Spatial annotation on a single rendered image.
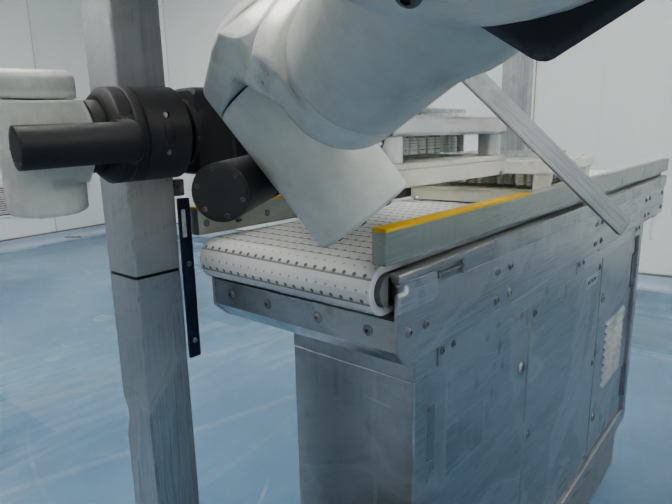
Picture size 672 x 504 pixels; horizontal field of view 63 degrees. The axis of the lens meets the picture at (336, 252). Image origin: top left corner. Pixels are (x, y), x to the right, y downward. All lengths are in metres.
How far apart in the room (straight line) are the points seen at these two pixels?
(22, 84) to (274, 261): 0.28
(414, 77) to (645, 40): 3.75
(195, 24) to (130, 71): 5.06
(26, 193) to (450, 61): 0.42
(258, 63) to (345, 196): 0.09
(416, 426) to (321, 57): 0.56
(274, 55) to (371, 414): 0.56
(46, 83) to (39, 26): 5.66
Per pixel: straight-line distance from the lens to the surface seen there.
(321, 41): 0.20
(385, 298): 0.52
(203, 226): 0.68
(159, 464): 0.76
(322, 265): 0.55
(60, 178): 0.52
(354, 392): 0.74
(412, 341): 0.56
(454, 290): 0.62
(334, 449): 0.80
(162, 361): 0.71
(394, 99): 0.20
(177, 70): 5.87
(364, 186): 0.31
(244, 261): 0.62
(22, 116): 0.51
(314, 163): 0.30
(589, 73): 3.94
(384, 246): 0.49
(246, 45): 0.26
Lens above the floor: 1.01
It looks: 12 degrees down
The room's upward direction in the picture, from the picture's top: 1 degrees counter-clockwise
